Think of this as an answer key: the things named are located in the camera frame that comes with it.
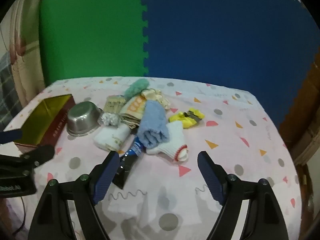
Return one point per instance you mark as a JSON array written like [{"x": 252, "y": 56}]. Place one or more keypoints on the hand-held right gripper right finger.
[{"x": 210, "y": 177}]

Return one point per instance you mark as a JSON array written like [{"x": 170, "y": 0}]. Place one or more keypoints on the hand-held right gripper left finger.
[{"x": 107, "y": 177}]

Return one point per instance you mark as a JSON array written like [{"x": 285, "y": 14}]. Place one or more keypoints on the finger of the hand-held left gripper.
[
  {"x": 11, "y": 135},
  {"x": 40, "y": 153}
]

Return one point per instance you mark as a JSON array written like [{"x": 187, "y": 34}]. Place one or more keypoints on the black blue tube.
[{"x": 125, "y": 165}]

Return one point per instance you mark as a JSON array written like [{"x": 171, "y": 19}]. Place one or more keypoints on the gold tin box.
[{"x": 45, "y": 120}]

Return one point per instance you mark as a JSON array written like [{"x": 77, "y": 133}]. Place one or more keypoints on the white embroidered towel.
[{"x": 110, "y": 136}]

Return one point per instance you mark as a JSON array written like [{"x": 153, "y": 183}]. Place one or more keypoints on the light blue towel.
[{"x": 152, "y": 122}]

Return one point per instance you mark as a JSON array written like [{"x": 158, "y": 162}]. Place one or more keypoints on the green fluffy scrunchie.
[{"x": 136, "y": 87}]

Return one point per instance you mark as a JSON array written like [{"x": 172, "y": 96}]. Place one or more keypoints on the grey plaid cloth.
[{"x": 8, "y": 92}]

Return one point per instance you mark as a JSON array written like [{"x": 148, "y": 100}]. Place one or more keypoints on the pink patterned tablecloth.
[{"x": 225, "y": 135}]

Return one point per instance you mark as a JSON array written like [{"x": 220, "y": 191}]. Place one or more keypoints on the stainless steel bowl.
[{"x": 82, "y": 118}]

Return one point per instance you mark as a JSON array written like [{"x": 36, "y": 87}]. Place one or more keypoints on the yellow fabric bundle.
[{"x": 186, "y": 117}]

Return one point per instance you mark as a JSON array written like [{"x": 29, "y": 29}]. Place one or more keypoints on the orange patterned towel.
[{"x": 132, "y": 110}]

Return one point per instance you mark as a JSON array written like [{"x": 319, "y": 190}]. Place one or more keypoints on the cotton swab pack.
[{"x": 113, "y": 103}]

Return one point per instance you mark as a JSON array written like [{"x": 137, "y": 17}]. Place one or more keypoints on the beige printed curtain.
[{"x": 25, "y": 42}]

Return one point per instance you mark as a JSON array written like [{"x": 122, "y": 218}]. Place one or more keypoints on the cream satin scrunchie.
[{"x": 155, "y": 93}]

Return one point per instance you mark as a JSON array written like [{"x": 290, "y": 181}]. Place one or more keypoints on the brown cardboard box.
[{"x": 302, "y": 105}]

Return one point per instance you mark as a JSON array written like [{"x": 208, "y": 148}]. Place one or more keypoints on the green foam mat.
[{"x": 92, "y": 30}]

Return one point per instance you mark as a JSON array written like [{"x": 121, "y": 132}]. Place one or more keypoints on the blue foam mat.
[{"x": 225, "y": 35}]

